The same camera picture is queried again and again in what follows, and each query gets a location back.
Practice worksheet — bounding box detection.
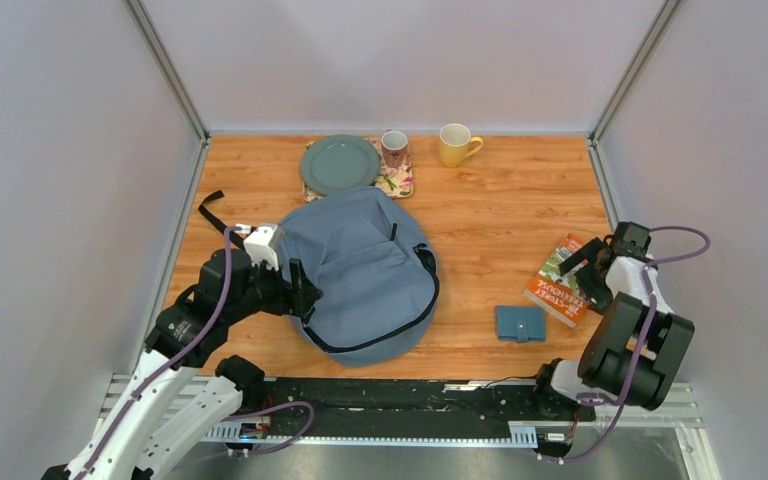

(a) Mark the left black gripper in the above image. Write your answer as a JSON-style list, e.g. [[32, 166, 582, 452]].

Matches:
[[225, 251, 324, 324]]

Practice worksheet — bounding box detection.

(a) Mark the orange treehouse paperback book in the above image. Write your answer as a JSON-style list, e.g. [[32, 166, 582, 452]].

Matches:
[[523, 233, 588, 328]]

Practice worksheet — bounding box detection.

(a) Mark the blue-grey fabric backpack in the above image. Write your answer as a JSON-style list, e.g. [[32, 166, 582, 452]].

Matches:
[[197, 185, 441, 370]]

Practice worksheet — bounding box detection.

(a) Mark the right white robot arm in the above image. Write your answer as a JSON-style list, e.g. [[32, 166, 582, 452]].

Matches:
[[526, 221, 695, 419]]

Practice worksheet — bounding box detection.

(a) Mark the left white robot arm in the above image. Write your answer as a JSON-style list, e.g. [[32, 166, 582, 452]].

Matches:
[[43, 247, 322, 479]]

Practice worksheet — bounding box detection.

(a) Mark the small teal wallet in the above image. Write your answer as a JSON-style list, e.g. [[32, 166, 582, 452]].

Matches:
[[495, 305, 547, 343]]

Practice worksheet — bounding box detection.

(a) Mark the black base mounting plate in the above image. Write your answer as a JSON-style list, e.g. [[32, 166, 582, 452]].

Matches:
[[241, 377, 596, 440]]

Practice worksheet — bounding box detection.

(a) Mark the green ceramic plate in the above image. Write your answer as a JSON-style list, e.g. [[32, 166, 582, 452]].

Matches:
[[299, 134, 380, 196]]

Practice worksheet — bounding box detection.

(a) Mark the floral serving tray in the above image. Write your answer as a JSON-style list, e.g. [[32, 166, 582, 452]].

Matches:
[[302, 136, 415, 202]]

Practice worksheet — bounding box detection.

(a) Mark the pink patterned mug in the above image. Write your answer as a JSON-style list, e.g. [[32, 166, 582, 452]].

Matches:
[[380, 130, 409, 169]]

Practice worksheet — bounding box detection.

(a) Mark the yellow ceramic mug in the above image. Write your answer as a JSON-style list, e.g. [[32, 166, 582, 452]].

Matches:
[[439, 123, 484, 168]]

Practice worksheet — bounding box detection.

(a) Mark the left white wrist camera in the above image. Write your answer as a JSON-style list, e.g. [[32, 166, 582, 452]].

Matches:
[[235, 223, 284, 271]]

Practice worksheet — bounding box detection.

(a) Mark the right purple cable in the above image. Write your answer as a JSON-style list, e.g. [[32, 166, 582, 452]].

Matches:
[[536, 225, 713, 463]]

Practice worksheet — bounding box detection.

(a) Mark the purple cable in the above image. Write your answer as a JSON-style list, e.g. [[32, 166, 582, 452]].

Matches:
[[536, 225, 713, 463], [72, 225, 316, 480]]

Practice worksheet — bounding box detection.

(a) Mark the aluminium front frame rail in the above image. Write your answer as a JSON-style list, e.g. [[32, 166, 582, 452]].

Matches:
[[103, 373, 720, 479]]

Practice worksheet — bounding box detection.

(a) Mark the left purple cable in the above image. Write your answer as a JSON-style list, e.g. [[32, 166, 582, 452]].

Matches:
[[72, 225, 316, 480]]

